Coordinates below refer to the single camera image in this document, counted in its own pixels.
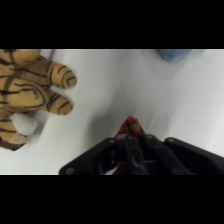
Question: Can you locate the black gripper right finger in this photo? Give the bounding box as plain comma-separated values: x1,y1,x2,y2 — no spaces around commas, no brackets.
142,134,224,175

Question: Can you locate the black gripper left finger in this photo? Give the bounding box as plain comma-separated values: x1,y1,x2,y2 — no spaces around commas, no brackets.
58,134,150,175

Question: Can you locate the red ball with yellow dots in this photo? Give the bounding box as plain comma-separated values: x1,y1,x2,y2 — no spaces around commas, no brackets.
114,116,142,142

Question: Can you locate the blue cloth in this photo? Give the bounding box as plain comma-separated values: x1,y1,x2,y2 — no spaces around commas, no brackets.
156,49,194,63

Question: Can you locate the striped tiger plush toy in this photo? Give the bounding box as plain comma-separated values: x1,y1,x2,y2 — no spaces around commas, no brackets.
0,49,78,152

